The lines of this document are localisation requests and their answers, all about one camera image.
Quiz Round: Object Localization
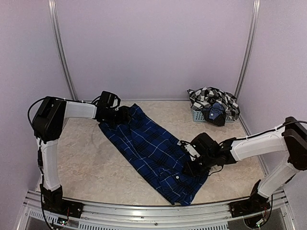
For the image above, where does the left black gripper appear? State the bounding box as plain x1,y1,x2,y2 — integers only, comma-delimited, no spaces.
106,107,132,126

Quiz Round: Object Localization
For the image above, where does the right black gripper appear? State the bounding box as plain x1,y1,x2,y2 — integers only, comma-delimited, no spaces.
181,153,215,177

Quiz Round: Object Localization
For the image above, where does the blue plaid long sleeve shirt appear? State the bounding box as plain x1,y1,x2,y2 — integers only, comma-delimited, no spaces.
99,104,208,206

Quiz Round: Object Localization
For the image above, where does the light blue plastic basket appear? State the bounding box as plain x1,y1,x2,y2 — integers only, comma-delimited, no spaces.
191,109,234,123

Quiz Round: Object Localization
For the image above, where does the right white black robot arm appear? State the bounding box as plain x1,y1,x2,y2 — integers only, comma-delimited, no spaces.
180,116,307,213

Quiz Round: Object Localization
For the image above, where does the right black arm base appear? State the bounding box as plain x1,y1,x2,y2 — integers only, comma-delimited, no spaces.
229,180,271,218

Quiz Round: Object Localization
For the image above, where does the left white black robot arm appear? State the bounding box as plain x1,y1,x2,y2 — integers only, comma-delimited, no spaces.
28,91,131,192

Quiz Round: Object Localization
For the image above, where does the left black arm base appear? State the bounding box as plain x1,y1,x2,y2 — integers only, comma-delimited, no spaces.
40,184,84,219

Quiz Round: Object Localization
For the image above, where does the small blue check shirt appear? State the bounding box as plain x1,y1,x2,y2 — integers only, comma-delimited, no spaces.
201,103,226,121

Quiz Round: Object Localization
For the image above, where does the black white checkered shirt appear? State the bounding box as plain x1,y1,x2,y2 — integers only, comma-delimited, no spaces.
187,87,240,121

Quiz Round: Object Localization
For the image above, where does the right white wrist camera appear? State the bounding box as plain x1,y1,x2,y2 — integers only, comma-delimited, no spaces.
179,140,200,161

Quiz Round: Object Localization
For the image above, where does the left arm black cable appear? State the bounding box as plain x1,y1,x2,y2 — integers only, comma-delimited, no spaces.
27,98,46,127

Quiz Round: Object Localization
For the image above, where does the front aluminium rail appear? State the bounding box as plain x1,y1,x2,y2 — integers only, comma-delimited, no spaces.
14,190,296,230

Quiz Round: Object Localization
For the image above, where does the left aluminium frame post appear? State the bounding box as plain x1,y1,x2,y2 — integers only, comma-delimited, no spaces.
48,0,78,101

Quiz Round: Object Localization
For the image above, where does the aluminium frame post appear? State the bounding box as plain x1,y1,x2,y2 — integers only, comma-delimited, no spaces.
48,0,78,101
234,0,261,101

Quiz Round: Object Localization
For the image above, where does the right aluminium frame post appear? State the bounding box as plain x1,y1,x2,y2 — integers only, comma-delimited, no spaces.
234,0,261,101

